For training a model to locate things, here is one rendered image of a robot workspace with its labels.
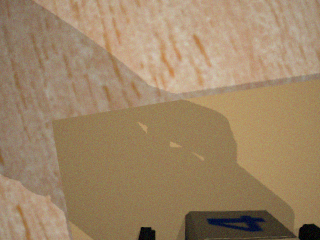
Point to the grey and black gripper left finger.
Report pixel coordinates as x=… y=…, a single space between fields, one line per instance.
x=146 y=233

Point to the tan mat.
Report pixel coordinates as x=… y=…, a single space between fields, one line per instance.
x=149 y=166

